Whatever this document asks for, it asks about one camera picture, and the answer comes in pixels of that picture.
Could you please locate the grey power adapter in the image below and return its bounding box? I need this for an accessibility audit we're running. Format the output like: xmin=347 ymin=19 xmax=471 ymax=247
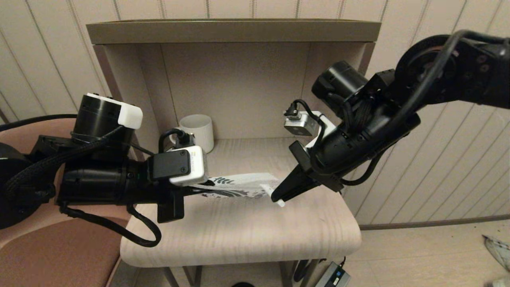
xmin=315 ymin=257 xmax=352 ymax=287

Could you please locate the white speckled floor bag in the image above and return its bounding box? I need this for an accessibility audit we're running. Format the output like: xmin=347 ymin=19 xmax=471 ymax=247
xmin=481 ymin=234 xmax=510 ymax=287

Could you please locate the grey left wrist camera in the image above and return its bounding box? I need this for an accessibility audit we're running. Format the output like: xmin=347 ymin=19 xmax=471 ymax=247
xmin=147 ymin=128 xmax=209 ymax=187

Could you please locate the white ribbed mug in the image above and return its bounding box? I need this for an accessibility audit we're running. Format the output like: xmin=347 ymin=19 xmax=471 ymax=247
xmin=178 ymin=114 xmax=214 ymax=154

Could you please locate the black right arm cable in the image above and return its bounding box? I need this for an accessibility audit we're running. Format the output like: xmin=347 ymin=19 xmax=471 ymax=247
xmin=341 ymin=30 xmax=510 ymax=187

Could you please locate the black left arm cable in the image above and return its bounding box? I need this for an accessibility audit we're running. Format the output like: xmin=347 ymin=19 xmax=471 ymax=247
xmin=59 ymin=201 xmax=162 ymax=248

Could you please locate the white horse-print zip pouch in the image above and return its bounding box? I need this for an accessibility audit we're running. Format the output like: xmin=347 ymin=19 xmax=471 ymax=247
xmin=190 ymin=172 xmax=279 ymax=200

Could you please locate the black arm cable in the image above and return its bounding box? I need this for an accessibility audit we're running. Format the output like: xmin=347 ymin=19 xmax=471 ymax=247
xmin=59 ymin=201 xmax=162 ymax=248
xmin=341 ymin=30 xmax=510 ymax=187

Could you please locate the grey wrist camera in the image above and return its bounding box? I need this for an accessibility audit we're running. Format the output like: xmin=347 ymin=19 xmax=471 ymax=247
xmin=284 ymin=100 xmax=337 ymax=148
xmin=147 ymin=128 xmax=209 ymax=187

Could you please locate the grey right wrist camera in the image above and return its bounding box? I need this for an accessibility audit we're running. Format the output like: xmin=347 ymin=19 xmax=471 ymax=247
xmin=284 ymin=100 xmax=337 ymax=148

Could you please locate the brown upholstered chair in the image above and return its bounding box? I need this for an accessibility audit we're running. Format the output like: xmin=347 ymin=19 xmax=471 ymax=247
xmin=0 ymin=118 xmax=132 ymax=287

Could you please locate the light wood nightstand shelf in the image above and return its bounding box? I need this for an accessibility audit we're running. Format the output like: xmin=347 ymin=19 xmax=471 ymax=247
xmin=86 ymin=19 xmax=381 ymax=287

